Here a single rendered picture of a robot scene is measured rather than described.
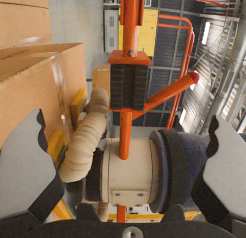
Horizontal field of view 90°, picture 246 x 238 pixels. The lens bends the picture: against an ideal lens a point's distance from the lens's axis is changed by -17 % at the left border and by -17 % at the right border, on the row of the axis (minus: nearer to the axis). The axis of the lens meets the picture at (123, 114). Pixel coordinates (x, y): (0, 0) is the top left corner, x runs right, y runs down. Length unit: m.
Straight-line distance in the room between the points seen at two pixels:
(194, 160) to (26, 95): 0.33
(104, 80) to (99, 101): 1.79
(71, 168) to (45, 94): 0.12
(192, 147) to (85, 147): 0.24
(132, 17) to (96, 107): 0.17
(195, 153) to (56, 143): 0.28
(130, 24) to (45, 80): 0.15
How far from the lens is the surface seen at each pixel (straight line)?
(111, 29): 7.53
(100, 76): 2.09
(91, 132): 0.22
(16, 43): 0.85
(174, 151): 0.33
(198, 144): 0.37
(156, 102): 0.27
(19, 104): 0.20
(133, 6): 0.21
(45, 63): 0.25
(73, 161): 0.21
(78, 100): 0.36
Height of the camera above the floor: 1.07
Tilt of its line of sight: level
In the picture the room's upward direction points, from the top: 92 degrees clockwise
